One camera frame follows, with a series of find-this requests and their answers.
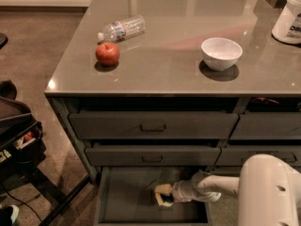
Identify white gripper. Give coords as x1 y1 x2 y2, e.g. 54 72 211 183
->
154 180 200 207

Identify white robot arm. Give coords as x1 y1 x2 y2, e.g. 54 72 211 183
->
154 154 301 226

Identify open bottom left drawer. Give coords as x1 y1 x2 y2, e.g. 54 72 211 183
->
93 167 211 226

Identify bottom right drawer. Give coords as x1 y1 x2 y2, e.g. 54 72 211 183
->
206 167 241 177

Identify middle left drawer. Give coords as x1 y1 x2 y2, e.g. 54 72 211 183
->
85 145 220 166

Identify middle right drawer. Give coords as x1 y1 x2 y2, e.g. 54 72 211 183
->
215 146 301 167

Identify top left drawer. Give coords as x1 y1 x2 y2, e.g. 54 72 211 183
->
69 111 238 139

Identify top right drawer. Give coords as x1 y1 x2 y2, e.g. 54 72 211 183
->
231 112 301 140

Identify red apple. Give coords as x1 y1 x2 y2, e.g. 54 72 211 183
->
95 42 119 66

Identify white bowl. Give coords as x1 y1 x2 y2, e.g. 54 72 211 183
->
201 38 243 71

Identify black and white shoe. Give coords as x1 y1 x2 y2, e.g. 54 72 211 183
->
0 205 19 226

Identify clear plastic water bottle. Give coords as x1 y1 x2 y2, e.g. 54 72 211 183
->
98 15 146 42

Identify white plastic canister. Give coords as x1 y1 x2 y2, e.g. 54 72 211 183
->
272 0 301 44

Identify black floor cable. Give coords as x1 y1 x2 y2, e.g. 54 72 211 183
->
0 182 43 223

